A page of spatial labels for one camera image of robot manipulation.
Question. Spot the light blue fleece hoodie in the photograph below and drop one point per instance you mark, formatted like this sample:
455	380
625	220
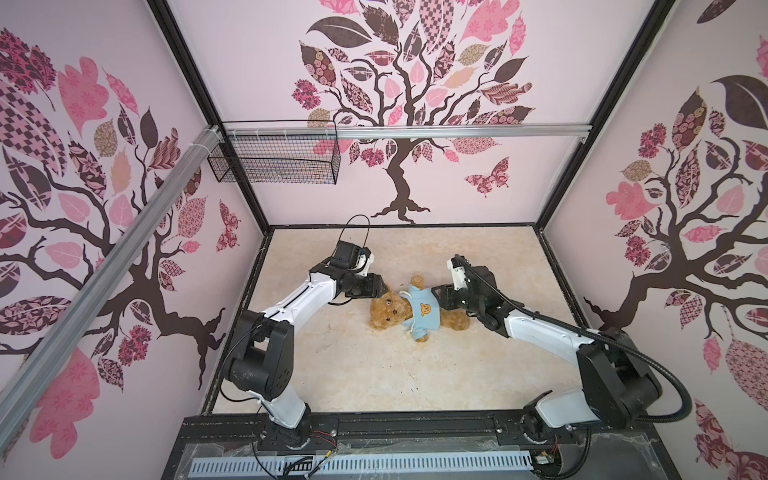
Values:
425	312

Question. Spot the brown plush teddy bear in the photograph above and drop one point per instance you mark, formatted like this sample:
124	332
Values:
391	310

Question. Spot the rear aluminium rail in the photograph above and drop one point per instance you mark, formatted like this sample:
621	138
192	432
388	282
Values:
408	132

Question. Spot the white slotted cable duct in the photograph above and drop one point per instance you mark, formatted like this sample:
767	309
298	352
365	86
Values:
357	465

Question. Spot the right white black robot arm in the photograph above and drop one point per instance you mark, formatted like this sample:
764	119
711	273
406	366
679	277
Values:
616	387

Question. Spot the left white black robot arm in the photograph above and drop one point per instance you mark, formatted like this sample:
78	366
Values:
260	361

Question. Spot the left aluminium rail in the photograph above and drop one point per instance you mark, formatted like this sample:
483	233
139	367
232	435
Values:
35	375

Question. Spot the black wire mesh basket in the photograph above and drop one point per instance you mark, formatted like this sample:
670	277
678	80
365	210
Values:
278	151

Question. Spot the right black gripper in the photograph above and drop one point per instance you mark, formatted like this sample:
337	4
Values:
446	298

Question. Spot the aluminium rail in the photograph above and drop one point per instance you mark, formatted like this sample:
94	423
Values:
35	375
408	132

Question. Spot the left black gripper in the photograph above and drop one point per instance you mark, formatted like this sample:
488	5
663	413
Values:
373	282

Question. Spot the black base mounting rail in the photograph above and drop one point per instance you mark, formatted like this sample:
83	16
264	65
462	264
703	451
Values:
566	453

